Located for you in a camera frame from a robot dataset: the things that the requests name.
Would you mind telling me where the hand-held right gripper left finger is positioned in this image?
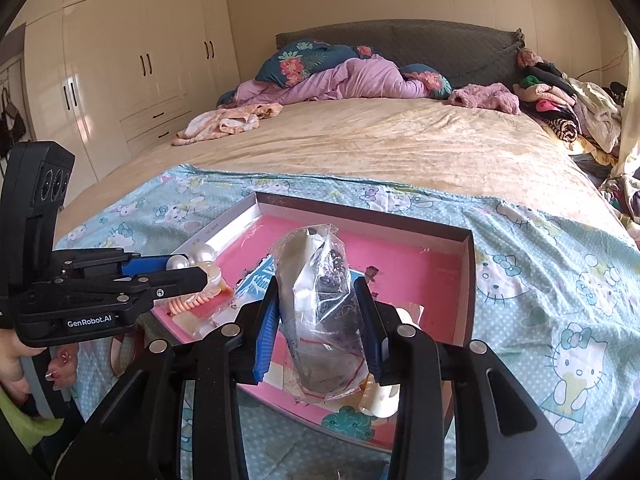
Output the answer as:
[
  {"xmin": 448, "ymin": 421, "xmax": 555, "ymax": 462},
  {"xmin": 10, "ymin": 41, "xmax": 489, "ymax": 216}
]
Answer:
[{"xmin": 55, "ymin": 275, "xmax": 281, "ymax": 480}]

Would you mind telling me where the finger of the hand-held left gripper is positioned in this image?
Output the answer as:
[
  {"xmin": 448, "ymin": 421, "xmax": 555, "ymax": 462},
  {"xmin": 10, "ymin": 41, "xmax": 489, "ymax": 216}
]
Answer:
[
  {"xmin": 35, "ymin": 266, "xmax": 211, "ymax": 323},
  {"xmin": 52, "ymin": 248, "xmax": 173, "ymax": 278}
]

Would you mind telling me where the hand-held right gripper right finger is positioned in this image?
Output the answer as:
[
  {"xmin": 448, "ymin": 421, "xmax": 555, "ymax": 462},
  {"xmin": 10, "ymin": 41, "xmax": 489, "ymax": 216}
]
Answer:
[{"xmin": 352, "ymin": 275, "xmax": 583, "ymax": 480}]

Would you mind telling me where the orange spiral hair tie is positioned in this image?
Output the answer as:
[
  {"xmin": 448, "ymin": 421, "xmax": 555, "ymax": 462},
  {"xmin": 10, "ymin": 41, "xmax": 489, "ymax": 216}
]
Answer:
[{"xmin": 167, "ymin": 292, "xmax": 218, "ymax": 317}]

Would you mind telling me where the pearl hair clip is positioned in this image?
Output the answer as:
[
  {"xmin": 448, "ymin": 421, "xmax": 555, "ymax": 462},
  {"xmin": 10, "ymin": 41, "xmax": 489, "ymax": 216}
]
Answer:
[{"xmin": 165, "ymin": 244, "xmax": 236, "ymax": 296}]

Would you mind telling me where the white earring card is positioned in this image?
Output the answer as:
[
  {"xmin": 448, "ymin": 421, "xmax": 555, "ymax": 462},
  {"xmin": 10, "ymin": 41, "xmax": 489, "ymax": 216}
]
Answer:
[{"xmin": 260, "ymin": 362, "xmax": 301, "ymax": 390}]

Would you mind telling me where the cream hair claw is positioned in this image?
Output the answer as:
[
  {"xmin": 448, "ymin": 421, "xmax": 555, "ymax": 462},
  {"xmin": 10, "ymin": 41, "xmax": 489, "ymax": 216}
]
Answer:
[{"xmin": 360, "ymin": 381, "xmax": 401, "ymax": 418}]

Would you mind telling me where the clear bag of earrings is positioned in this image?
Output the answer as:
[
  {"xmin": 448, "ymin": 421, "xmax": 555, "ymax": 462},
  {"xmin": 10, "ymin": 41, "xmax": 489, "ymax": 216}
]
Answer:
[{"xmin": 190, "ymin": 305, "xmax": 241, "ymax": 341}]

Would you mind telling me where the clear bag of silver jewelry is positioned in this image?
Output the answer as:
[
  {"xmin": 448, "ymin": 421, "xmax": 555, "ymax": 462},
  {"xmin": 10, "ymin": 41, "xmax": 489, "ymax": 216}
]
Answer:
[{"xmin": 270, "ymin": 224, "xmax": 373, "ymax": 405}]

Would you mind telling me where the grey box pink inside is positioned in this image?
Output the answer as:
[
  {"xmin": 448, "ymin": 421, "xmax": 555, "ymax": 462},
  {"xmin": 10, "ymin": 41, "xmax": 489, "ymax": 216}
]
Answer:
[{"xmin": 150, "ymin": 190, "xmax": 476, "ymax": 453}]

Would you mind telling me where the person's left hand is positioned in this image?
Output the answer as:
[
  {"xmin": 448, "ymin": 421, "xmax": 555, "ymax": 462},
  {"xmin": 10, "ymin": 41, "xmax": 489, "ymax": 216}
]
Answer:
[{"xmin": 0, "ymin": 330, "xmax": 78, "ymax": 403}]

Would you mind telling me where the black handbag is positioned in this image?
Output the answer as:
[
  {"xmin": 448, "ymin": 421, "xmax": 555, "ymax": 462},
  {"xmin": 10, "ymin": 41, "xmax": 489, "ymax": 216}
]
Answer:
[{"xmin": 0, "ymin": 87, "xmax": 27, "ymax": 158}]

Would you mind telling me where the cream wardrobe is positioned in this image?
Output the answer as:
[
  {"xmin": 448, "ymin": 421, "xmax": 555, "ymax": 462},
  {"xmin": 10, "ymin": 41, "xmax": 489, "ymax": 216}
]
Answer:
[{"xmin": 0, "ymin": 0, "xmax": 241, "ymax": 196}]

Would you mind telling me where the peach printed garment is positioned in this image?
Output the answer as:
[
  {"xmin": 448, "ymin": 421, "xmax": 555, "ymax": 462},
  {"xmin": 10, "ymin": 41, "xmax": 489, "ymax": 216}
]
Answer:
[{"xmin": 172, "ymin": 102, "xmax": 283, "ymax": 147}]

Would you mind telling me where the cartoon cat printed blanket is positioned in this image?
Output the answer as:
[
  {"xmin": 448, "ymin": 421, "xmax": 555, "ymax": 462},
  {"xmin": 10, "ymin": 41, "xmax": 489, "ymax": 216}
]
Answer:
[{"xmin": 52, "ymin": 162, "xmax": 640, "ymax": 480}]

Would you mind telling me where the beige bedsheet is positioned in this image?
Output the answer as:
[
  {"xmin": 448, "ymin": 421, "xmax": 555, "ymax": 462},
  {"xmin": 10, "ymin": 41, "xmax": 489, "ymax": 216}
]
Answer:
[{"xmin": 52, "ymin": 96, "xmax": 626, "ymax": 236}]

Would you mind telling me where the dark blue floral pillow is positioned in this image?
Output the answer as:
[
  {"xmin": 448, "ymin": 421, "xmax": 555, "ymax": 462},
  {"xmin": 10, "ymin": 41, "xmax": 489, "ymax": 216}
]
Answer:
[
  {"xmin": 255, "ymin": 40, "xmax": 381, "ymax": 86},
  {"xmin": 400, "ymin": 64, "xmax": 453, "ymax": 101}
]

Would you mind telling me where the pink crumpled blanket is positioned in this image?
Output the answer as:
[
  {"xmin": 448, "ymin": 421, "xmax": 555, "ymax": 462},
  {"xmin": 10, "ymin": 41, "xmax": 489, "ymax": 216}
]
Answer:
[{"xmin": 235, "ymin": 57, "xmax": 431, "ymax": 106}]

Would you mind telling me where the pink fuzzy garment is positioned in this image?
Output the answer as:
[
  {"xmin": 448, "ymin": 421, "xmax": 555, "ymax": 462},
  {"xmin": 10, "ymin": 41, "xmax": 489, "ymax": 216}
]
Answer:
[{"xmin": 447, "ymin": 84, "xmax": 521, "ymax": 115}]

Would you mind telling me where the pile of clothes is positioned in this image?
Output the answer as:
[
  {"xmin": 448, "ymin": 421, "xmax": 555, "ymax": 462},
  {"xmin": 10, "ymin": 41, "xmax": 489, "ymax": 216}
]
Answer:
[{"xmin": 515, "ymin": 47, "xmax": 626, "ymax": 166}]

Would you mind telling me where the grey padded headboard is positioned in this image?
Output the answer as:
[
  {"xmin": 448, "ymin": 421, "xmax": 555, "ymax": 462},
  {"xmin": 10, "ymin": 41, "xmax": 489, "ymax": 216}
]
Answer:
[{"xmin": 275, "ymin": 19, "xmax": 525, "ymax": 93}]

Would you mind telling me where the brown strap wrist watch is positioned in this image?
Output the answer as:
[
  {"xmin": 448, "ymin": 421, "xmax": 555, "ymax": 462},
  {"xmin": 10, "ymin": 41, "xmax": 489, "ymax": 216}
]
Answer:
[{"xmin": 107, "ymin": 334, "xmax": 148, "ymax": 378}]

